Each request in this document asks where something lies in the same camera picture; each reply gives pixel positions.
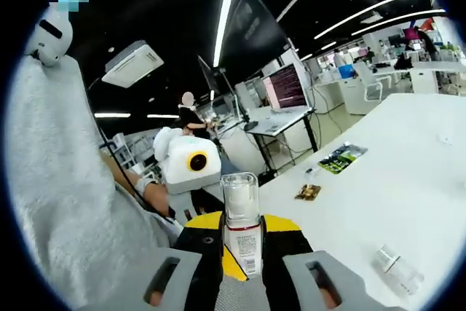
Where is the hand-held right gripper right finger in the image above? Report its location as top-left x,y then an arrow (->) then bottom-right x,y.
261,213 -> 405,311

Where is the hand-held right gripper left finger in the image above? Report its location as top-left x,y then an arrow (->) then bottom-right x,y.
85,211 -> 225,311

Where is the gold foil packet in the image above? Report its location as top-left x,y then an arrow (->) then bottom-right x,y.
294,184 -> 322,202

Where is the small clear skincare bottle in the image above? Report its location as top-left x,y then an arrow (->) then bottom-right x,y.
371,244 -> 425,296
220,172 -> 264,277

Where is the green printed packet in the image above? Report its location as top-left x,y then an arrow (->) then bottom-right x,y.
317,141 -> 368,174

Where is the person's left hand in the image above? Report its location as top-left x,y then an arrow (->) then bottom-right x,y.
143,182 -> 175,219

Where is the white wristwatch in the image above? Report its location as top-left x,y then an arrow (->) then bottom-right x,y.
135,176 -> 160,195

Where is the standing desk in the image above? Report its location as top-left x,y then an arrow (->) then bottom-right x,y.
243,106 -> 317,176

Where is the ceiling air conditioner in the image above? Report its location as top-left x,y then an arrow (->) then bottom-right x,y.
101,40 -> 165,89

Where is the person's white shirt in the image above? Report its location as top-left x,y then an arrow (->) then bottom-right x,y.
5,52 -> 183,310

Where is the computer monitor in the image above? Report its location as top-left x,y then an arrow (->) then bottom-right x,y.
261,63 -> 310,110

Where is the black hanging panel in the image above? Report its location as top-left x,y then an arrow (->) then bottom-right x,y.
218,0 -> 288,68

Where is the white background office chair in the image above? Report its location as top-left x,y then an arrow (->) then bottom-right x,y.
355,61 -> 385,103

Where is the white chest-worn device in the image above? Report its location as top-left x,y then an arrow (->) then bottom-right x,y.
25,8 -> 74,68

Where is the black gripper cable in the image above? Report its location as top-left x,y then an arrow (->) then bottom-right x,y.
87,77 -> 176,225

